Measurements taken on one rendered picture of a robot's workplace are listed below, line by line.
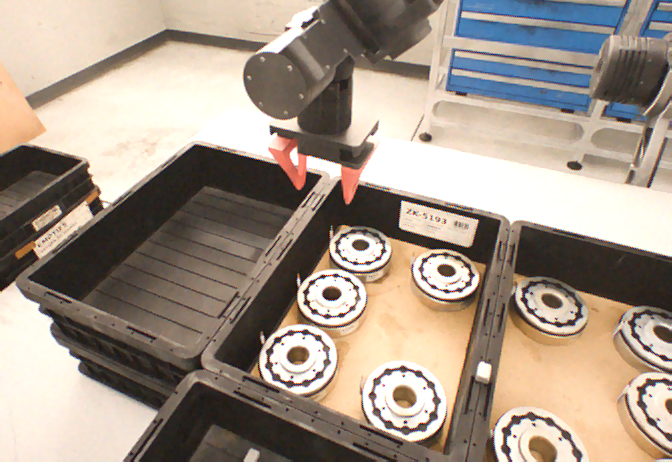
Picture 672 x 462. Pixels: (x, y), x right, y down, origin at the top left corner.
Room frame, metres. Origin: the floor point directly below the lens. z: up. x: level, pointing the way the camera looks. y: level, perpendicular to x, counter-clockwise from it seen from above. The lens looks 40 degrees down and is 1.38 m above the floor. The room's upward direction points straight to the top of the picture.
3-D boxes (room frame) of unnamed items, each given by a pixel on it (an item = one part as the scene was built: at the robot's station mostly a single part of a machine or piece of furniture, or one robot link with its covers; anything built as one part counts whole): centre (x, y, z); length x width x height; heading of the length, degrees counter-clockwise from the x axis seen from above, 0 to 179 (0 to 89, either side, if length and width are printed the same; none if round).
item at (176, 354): (0.51, 0.22, 0.92); 0.40 x 0.30 x 0.02; 157
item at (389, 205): (0.39, -0.05, 0.87); 0.40 x 0.30 x 0.11; 157
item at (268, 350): (0.32, 0.05, 0.86); 0.10 x 0.10 x 0.01
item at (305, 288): (0.42, 0.01, 0.86); 0.10 x 0.10 x 0.01
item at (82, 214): (1.02, 0.86, 0.41); 0.31 x 0.02 x 0.16; 159
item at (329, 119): (0.42, 0.01, 1.17); 0.10 x 0.07 x 0.07; 66
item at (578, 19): (2.15, -0.92, 0.60); 0.72 x 0.03 x 0.56; 69
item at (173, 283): (0.51, 0.22, 0.87); 0.40 x 0.30 x 0.11; 157
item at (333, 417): (0.39, -0.05, 0.92); 0.40 x 0.30 x 0.02; 157
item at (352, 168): (0.41, 0.00, 1.10); 0.07 x 0.07 x 0.09; 66
